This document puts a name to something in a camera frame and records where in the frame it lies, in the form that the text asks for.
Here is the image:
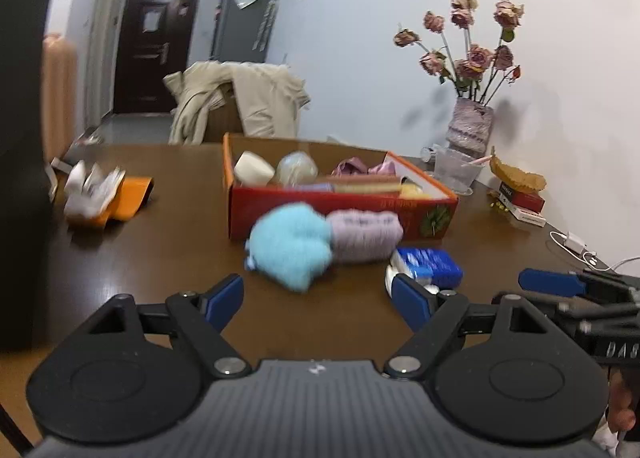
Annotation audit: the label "translucent mesh bath pouf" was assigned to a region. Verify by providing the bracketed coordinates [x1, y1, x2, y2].
[276, 151, 319, 186]

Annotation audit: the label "pink cloth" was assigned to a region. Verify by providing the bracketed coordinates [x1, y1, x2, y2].
[331, 158, 401, 178]

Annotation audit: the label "pink white textured vase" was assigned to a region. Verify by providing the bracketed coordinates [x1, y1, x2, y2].
[446, 97, 495, 159]

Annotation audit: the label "blue tissue packet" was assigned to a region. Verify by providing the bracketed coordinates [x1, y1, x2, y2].
[385, 247, 463, 296]

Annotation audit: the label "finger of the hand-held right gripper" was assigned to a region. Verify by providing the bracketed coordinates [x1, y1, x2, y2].
[518, 267, 640, 301]
[530, 291, 631, 334]

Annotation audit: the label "beige jacket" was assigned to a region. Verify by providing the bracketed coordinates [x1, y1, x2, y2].
[163, 61, 311, 145]

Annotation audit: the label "brown sponge block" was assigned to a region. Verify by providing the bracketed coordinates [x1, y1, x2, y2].
[325, 175, 403, 196]

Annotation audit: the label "red flat box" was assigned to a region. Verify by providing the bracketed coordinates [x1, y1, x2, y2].
[500, 181, 546, 211]

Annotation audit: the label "blue fuzzy plush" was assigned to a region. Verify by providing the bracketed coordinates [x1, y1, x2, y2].
[245, 203, 333, 294]

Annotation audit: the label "white folded umbrella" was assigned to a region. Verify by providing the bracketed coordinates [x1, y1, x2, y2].
[254, 0, 278, 53]

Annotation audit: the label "dark brown entrance door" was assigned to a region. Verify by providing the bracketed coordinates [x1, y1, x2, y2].
[114, 0, 203, 115]

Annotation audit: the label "white charger cable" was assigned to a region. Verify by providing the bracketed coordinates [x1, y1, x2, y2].
[550, 231, 640, 271]

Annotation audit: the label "light interior door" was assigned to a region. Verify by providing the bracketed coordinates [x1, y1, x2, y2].
[87, 0, 118, 129]

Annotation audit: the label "clear plastic cup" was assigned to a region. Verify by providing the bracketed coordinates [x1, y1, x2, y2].
[432, 144, 488, 195]

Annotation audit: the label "yellow white plush toy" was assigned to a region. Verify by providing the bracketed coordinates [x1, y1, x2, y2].
[400, 177, 433, 199]

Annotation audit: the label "lilac fuzzy plush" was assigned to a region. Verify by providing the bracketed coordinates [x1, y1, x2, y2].
[325, 209, 405, 264]

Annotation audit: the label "white roll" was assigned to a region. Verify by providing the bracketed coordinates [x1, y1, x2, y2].
[234, 151, 276, 185]

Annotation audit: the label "white flat box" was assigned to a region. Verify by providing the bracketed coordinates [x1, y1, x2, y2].
[500, 198, 547, 228]

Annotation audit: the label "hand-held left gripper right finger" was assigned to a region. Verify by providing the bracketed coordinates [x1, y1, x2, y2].
[384, 273, 551, 381]

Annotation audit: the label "white crumpled paper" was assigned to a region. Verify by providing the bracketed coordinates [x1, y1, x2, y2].
[64, 161, 126, 218]

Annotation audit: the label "brown cardboard carton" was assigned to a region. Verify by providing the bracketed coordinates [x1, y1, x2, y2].
[205, 83, 246, 143]

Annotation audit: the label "red cardboard box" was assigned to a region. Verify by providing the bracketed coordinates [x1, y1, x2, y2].
[222, 132, 460, 241]

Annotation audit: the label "grey fridge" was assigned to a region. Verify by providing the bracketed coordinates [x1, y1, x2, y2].
[210, 0, 280, 63]

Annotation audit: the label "dried pink roses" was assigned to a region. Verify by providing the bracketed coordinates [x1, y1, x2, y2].
[393, 0, 525, 104]

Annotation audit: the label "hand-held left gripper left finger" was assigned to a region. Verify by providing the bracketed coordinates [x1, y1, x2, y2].
[85, 273, 253, 379]

